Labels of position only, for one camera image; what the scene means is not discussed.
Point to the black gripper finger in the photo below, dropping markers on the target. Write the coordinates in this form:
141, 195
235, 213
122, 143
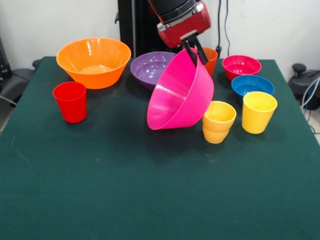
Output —
192, 56
202, 55

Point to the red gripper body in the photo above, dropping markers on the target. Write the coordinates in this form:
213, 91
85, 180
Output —
185, 27

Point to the large pink bowl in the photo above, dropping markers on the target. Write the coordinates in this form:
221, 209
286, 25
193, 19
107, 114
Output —
180, 100

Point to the tall yellow cup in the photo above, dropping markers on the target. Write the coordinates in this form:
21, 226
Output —
257, 120

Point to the dark orange cup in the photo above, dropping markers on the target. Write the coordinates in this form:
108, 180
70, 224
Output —
212, 62

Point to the small crimson bowl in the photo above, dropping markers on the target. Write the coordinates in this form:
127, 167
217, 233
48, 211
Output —
240, 65

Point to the purple bowl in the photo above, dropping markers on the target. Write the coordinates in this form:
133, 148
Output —
147, 67

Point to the blue bowl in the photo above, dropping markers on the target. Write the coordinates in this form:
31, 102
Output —
247, 86

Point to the short yellow cup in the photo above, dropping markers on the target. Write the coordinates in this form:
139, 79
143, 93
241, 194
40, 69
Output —
219, 117

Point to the short orange cup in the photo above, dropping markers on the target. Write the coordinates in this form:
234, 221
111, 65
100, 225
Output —
216, 137

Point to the large orange bowl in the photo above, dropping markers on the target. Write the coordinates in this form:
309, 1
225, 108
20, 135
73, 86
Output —
95, 80

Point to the black chair base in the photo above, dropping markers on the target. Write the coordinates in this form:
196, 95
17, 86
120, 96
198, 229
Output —
17, 80
300, 82

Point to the red cup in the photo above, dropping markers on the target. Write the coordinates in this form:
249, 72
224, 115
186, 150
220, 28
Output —
71, 110

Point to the dark green table cloth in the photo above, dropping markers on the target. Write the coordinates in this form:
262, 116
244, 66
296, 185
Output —
125, 187

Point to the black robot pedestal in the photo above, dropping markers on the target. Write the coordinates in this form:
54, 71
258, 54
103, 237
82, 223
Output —
135, 25

